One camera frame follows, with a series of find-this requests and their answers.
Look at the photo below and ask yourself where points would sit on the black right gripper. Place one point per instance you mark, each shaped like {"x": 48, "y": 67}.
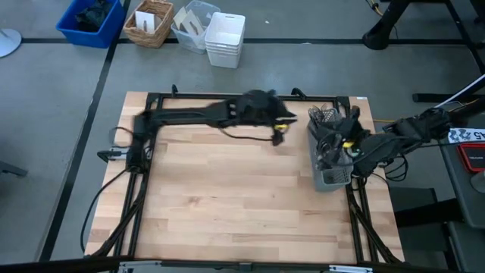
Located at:
{"x": 339, "y": 140}

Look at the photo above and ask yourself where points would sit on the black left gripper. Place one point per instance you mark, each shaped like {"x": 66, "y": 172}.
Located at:
{"x": 257, "y": 108}

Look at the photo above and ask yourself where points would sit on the grey mesh cutlery caddy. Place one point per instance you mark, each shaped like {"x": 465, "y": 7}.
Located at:
{"x": 333, "y": 180}

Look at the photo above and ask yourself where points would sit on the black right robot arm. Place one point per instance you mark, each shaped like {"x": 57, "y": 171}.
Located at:
{"x": 405, "y": 136}

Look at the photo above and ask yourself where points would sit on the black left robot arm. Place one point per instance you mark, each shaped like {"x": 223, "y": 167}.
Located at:
{"x": 182, "y": 115}

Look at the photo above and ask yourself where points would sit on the black stool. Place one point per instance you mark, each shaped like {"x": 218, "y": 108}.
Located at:
{"x": 413, "y": 204}

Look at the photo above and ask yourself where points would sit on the white plastic bin stack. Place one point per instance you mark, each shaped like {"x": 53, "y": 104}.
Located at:
{"x": 225, "y": 34}

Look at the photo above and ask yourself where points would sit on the black stand foot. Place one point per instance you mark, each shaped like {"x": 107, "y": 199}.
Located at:
{"x": 377, "y": 38}

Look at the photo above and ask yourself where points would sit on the white numbered label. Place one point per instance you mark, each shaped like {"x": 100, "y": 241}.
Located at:
{"x": 464, "y": 135}

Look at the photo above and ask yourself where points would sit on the clear plastic bin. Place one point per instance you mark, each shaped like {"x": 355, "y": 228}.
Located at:
{"x": 210, "y": 9}

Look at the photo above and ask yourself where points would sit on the beige cardboard piece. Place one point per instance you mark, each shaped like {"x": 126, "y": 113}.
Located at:
{"x": 194, "y": 23}
{"x": 180, "y": 16}

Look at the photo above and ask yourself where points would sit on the red-framed tablet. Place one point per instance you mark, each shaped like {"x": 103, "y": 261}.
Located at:
{"x": 475, "y": 157}

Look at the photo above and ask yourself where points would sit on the black side cart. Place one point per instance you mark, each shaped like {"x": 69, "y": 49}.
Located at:
{"x": 466, "y": 204}

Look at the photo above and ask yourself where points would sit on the grey round object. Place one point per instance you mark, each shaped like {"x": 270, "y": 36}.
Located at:
{"x": 480, "y": 182}

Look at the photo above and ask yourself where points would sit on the wicker basket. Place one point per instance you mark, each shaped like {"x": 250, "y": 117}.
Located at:
{"x": 166, "y": 22}

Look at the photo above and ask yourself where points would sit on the white card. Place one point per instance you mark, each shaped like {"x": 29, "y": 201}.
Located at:
{"x": 146, "y": 21}

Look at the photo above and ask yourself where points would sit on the blue plastic bin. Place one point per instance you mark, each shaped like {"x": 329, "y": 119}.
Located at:
{"x": 110, "y": 36}

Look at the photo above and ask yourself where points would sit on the black cloth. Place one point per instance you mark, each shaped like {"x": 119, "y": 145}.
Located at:
{"x": 92, "y": 17}

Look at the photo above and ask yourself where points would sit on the black front crossbar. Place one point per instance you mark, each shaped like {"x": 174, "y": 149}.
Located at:
{"x": 57, "y": 266}

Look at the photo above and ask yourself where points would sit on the grey metal leg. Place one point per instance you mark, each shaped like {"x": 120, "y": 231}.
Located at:
{"x": 13, "y": 169}

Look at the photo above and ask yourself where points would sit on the grey round stand base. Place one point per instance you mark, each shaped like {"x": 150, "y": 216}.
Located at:
{"x": 7, "y": 41}

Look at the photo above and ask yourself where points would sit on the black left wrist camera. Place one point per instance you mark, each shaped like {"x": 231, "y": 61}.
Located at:
{"x": 277, "y": 138}

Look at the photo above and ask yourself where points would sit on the black frame clamp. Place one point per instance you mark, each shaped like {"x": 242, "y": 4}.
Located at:
{"x": 298, "y": 92}
{"x": 174, "y": 90}

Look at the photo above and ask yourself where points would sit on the black floor stand frame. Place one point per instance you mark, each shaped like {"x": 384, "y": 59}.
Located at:
{"x": 432, "y": 98}

